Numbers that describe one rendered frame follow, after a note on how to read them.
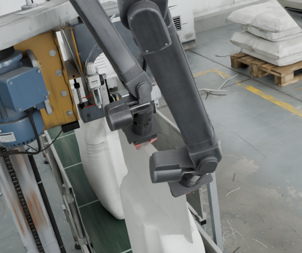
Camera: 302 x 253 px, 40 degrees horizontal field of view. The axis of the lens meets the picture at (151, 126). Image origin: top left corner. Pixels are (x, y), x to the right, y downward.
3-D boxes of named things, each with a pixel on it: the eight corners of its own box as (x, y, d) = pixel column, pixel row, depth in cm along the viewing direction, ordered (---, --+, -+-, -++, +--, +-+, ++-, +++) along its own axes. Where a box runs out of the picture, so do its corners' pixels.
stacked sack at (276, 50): (335, 44, 392) (336, 28, 385) (279, 63, 372) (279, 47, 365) (302, 36, 428) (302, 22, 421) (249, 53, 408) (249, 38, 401)
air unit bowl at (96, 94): (104, 104, 137) (100, 87, 134) (96, 107, 136) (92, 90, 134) (102, 102, 140) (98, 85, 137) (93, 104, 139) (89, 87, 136)
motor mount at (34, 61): (57, 113, 117) (41, 58, 110) (34, 120, 115) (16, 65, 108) (42, 85, 141) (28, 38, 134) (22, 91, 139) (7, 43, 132)
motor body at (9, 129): (50, 140, 119) (24, 56, 107) (-4, 157, 115) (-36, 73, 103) (42, 121, 132) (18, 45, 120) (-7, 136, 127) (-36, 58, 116)
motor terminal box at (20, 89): (52, 107, 112) (41, 66, 107) (20, 123, 106) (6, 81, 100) (36, 101, 118) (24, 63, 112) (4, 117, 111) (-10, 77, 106)
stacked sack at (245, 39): (305, 35, 426) (305, 21, 420) (253, 53, 404) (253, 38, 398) (277, 29, 461) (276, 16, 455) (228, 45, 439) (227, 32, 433)
